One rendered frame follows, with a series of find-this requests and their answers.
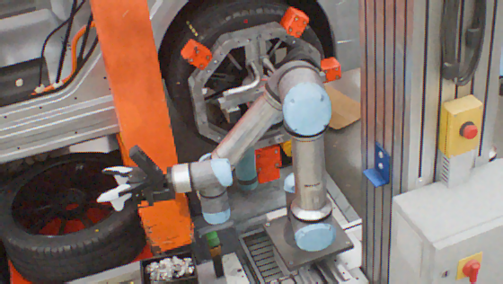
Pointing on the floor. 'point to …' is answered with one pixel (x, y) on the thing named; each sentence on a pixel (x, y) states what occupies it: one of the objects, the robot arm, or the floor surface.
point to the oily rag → (22, 165)
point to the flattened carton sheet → (342, 109)
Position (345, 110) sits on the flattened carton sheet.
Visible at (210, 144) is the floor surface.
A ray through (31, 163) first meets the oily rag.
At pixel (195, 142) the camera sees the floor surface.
